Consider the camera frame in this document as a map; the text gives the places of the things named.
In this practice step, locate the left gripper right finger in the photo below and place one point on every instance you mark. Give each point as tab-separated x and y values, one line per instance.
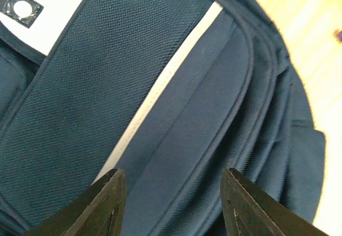
248	210

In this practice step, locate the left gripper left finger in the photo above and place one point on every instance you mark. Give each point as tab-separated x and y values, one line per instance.
97	211

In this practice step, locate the navy blue student backpack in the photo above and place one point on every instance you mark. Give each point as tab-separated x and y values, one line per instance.
170	91

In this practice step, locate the purple marker pen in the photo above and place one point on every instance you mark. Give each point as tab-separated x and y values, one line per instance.
338	35

